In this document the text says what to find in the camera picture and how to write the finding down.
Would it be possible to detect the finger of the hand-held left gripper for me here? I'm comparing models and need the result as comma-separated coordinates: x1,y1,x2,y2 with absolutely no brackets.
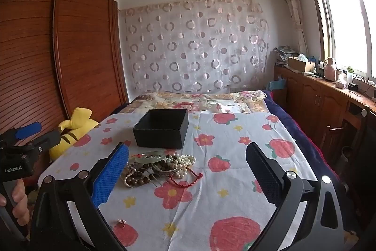
28,130,61,152
0,122,42,149

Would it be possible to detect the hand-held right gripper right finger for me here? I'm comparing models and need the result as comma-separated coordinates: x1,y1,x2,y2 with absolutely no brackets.
246,142,353,251

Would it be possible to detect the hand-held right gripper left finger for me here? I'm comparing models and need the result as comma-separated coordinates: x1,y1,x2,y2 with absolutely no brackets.
29,142,130,251

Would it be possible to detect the brown wooden bead bracelet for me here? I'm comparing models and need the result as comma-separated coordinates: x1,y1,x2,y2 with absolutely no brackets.
122,164,153,189

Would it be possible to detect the pale green jade bangle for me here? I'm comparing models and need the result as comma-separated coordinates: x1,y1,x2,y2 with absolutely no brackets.
131,152,166,165

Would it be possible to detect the purple flower hair fork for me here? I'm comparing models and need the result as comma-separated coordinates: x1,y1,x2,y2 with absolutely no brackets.
129,163,165,188

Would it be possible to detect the silver bangle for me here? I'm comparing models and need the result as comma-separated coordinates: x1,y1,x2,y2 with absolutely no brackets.
153,164,180,177

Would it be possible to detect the black box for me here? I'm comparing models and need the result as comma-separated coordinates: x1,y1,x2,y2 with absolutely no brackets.
133,109,189,149

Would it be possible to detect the white pearl necklace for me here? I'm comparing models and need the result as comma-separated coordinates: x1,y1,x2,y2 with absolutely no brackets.
166,152,197,171

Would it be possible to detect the red braided cord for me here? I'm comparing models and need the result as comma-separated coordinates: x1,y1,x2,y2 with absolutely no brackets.
167,164,204,189

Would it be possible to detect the person's left hand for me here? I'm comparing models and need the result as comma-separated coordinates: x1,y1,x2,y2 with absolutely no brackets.
0,180,30,220

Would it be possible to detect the yellow plush toy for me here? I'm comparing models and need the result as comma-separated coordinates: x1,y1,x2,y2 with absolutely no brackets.
48,108,100,162

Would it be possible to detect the dark blue blanket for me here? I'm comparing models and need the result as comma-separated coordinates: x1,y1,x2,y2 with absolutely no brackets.
263,89,347,190

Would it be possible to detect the wooden chair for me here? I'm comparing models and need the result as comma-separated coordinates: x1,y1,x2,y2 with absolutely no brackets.
320,124,347,157

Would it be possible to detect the grey metal bin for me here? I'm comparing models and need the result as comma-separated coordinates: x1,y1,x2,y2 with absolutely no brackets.
335,146,356,178

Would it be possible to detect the long wooden cabinet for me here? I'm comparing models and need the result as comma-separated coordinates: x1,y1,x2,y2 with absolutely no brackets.
273,64,376,157

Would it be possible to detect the light blue plastic bag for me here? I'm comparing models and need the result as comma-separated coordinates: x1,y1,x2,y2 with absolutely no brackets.
269,77,287,91

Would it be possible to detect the brown wooden wardrobe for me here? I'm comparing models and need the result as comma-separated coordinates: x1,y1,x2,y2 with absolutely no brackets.
0,0,130,151

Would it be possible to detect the floral quilt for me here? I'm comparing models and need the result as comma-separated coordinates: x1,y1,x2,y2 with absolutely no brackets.
129,90,269,115

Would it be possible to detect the open cardboard box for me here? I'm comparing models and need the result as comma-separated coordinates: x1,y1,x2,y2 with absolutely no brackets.
288,56,316,73

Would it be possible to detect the pink kettle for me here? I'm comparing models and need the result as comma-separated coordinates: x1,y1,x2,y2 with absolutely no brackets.
323,57,337,81

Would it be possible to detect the folded patterned cloth pile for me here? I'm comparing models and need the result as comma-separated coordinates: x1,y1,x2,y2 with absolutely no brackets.
274,46,298,63

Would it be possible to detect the circle patterned sheer curtain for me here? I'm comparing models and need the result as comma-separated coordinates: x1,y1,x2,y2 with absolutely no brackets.
119,0,269,94

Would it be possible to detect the bundled window curtain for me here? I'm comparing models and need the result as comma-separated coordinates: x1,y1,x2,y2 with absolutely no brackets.
278,0,307,53

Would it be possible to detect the wooden framed window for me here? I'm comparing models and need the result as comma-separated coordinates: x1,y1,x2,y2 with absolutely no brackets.
302,0,376,81

